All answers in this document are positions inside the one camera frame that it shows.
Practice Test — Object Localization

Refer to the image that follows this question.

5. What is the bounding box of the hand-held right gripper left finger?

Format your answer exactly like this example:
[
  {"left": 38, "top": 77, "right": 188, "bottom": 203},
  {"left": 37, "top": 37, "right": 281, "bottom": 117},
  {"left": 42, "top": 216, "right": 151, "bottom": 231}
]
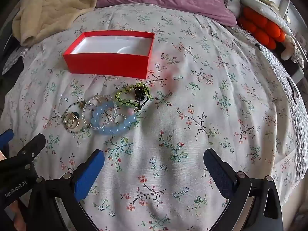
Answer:
[{"left": 24, "top": 149, "right": 105, "bottom": 231}]

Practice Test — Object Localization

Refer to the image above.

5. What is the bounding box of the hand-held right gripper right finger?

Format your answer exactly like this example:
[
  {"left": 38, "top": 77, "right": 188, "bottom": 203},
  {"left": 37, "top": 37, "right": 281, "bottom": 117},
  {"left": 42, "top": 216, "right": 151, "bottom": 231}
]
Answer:
[{"left": 203, "top": 148, "right": 283, "bottom": 231}]

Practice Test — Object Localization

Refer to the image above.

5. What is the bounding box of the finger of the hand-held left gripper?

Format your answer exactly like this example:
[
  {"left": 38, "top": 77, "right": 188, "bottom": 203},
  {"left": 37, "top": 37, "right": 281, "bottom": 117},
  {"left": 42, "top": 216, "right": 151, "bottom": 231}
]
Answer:
[
  {"left": 0, "top": 128, "right": 14, "bottom": 155},
  {"left": 0, "top": 133, "right": 46, "bottom": 174}
]

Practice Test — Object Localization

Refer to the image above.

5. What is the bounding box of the gold ring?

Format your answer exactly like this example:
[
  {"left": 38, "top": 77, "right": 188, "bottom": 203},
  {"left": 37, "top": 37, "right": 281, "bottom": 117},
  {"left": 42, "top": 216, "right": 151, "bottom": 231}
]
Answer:
[
  {"left": 63, "top": 113, "right": 75, "bottom": 128},
  {"left": 70, "top": 114, "right": 80, "bottom": 129}
]

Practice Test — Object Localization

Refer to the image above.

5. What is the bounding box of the blue bead bracelet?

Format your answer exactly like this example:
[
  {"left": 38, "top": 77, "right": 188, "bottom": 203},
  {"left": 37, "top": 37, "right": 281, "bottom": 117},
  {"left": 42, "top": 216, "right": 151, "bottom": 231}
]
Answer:
[{"left": 91, "top": 101, "right": 137, "bottom": 135}]

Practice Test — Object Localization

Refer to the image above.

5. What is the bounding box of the small pearl ring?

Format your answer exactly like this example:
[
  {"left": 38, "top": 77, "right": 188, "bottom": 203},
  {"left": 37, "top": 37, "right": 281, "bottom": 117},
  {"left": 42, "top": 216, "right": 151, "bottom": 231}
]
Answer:
[{"left": 115, "top": 114, "right": 127, "bottom": 126}]

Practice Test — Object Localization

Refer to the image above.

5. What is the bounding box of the clear bead bracelet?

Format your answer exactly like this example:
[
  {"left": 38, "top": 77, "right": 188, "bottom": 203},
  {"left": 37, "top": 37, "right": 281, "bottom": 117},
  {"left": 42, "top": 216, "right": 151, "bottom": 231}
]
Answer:
[{"left": 82, "top": 95, "right": 118, "bottom": 129}]

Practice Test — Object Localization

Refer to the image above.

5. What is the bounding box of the green bead bracelet black cord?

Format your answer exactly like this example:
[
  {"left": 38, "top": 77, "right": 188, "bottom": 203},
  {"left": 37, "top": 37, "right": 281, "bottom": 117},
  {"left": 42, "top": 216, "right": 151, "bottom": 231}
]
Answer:
[{"left": 115, "top": 82, "right": 153, "bottom": 116}]

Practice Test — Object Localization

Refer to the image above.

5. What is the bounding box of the red cardboard box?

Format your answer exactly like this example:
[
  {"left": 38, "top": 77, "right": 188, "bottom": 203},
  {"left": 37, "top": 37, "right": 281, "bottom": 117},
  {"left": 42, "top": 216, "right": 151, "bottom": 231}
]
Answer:
[{"left": 63, "top": 31, "right": 155, "bottom": 80}]

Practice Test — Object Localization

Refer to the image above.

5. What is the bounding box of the person's left hand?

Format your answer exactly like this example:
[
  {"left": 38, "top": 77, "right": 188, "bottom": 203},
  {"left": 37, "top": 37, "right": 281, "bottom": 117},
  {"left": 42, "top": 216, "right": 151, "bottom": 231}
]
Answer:
[{"left": 0, "top": 198, "right": 26, "bottom": 231}]

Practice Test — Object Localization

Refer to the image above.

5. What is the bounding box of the floral bedsheet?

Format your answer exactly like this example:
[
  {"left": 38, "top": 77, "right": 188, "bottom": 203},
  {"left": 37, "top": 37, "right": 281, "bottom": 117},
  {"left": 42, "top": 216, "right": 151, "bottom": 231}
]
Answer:
[{"left": 0, "top": 3, "right": 304, "bottom": 231}]

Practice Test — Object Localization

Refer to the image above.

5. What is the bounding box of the plaid cloth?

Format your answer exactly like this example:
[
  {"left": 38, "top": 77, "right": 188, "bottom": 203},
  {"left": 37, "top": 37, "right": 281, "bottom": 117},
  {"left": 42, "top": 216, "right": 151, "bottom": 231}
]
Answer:
[{"left": 2, "top": 48, "right": 25, "bottom": 75}]

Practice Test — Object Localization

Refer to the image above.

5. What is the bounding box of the beige quilted blanket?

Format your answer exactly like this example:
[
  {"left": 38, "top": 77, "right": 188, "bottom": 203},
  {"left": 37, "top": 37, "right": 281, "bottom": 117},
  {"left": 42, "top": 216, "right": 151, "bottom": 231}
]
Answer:
[{"left": 12, "top": 0, "right": 124, "bottom": 47}]

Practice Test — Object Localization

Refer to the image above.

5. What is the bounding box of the orange plush toy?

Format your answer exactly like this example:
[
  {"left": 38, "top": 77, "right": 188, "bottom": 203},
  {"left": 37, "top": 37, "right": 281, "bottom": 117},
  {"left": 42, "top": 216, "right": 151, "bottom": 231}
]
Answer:
[{"left": 239, "top": 7, "right": 287, "bottom": 49}]

